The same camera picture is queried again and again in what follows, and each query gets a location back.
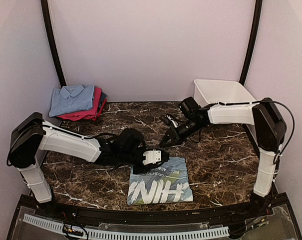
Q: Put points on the white plastic bin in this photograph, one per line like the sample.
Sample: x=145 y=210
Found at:
x=232 y=102

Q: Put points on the black frame post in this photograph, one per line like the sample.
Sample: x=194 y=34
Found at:
x=251 y=42
x=51 y=41

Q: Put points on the white slotted cable duct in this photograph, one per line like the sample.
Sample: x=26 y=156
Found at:
x=108 y=231

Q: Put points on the left black frame post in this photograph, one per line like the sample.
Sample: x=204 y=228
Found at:
x=51 y=41

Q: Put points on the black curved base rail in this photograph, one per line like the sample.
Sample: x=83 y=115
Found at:
x=225 y=215

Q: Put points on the folded pink red garment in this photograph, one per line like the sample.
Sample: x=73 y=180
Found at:
x=90 y=114

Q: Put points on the folded red garment underneath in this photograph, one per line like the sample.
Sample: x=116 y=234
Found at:
x=100 y=108

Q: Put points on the blue cloth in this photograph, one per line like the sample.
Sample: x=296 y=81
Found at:
x=166 y=184

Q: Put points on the light blue button shirt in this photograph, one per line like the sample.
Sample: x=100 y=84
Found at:
x=71 y=99

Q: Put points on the folded dark blue garment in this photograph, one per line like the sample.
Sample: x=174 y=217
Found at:
x=102 y=97

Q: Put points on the right black frame post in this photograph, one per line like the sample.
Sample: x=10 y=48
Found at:
x=251 y=42

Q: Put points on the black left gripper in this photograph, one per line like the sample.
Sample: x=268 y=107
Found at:
x=139 y=170

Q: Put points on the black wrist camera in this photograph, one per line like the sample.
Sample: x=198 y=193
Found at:
x=130 y=139
x=189 y=107

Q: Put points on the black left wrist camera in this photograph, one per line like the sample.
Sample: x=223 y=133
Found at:
x=130 y=139

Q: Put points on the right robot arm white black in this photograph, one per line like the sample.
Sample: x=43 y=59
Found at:
x=263 y=115

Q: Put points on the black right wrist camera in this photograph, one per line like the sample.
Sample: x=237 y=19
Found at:
x=189 y=107

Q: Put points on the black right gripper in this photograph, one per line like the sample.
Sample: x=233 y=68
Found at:
x=175 y=139

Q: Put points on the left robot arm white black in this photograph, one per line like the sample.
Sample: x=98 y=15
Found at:
x=35 y=134

